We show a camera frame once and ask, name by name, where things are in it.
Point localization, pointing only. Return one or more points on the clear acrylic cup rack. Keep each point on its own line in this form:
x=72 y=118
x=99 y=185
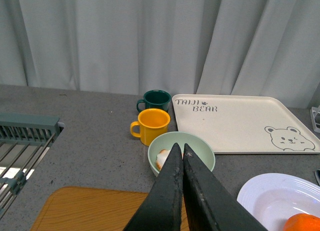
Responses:
x=315 y=118

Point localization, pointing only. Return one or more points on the grey blue folded cloth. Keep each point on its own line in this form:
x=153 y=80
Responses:
x=317 y=176

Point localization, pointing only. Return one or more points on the green dish drying rack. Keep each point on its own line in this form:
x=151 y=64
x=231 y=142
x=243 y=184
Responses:
x=24 y=141

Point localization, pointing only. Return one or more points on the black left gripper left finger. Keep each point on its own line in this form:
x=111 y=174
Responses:
x=162 y=208

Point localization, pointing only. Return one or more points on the yellow mug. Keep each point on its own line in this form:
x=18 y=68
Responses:
x=150 y=124

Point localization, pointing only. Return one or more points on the light green bowl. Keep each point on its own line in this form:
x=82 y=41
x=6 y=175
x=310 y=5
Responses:
x=167 y=140

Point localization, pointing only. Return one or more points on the white curtain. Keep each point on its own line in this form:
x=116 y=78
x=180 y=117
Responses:
x=219 y=47

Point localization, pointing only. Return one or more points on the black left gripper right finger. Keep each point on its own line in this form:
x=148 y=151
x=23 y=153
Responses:
x=209 y=206

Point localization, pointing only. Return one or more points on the dark green mug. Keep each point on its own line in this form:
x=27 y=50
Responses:
x=154 y=99

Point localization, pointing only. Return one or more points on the fake fried egg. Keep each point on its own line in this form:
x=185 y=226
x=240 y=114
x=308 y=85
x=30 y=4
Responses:
x=161 y=158

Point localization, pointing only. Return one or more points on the orange mandarin fruit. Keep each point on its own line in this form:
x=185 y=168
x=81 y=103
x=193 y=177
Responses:
x=302 y=222

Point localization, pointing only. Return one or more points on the beige bear serving tray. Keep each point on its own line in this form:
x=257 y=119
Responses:
x=233 y=124

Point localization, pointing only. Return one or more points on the wooden cutting board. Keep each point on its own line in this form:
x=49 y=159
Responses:
x=75 y=208

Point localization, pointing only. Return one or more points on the white ridged deep plate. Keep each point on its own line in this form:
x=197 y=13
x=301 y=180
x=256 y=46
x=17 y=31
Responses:
x=272 y=198

